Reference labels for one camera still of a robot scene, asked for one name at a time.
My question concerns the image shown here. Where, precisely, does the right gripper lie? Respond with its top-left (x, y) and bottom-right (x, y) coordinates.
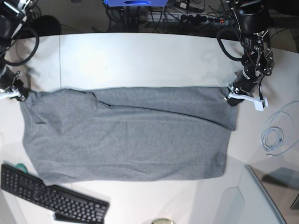
top-left (0, 66), bottom-right (30, 102)

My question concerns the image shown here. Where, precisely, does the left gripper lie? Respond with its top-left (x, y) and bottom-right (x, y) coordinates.
top-left (227, 69), bottom-right (265, 107)

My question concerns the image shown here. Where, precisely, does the grey t-shirt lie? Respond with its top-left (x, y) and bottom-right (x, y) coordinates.
top-left (20, 87), bottom-right (237, 185)

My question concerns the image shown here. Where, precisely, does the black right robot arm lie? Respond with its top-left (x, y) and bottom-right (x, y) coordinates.
top-left (0, 0), bottom-right (40, 102)

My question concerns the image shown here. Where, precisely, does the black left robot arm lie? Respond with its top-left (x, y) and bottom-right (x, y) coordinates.
top-left (216, 0), bottom-right (275, 111)

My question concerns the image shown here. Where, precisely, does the green tape roll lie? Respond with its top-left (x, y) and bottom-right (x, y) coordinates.
top-left (15, 163), bottom-right (28, 174)

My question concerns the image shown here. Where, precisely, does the grey monitor edge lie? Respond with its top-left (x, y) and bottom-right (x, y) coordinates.
top-left (250, 166), bottom-right (299, 224)

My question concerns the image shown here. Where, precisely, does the black power strip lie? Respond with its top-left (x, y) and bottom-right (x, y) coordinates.
top-left (142, 11), bottom-right (229, 26)

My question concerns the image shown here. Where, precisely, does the black keyboard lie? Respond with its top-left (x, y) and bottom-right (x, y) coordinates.
top-left (0, 164), bottom-right (110, 224)

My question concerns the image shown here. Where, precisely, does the round brass object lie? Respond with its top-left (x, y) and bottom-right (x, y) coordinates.
top-left (151, 218), bottom-right (174, 224)

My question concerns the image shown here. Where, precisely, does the blue box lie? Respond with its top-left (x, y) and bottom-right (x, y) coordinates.
top-left (104, 0), bottom-right (168, 7)

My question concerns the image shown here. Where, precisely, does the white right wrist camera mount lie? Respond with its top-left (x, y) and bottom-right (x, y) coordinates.
top-left (0, 85), bottom-right (22, 100)

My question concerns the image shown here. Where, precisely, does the light blue coiled cable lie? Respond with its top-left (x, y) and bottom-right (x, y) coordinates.
top-left (259, 100), bottom-right (299, 156)

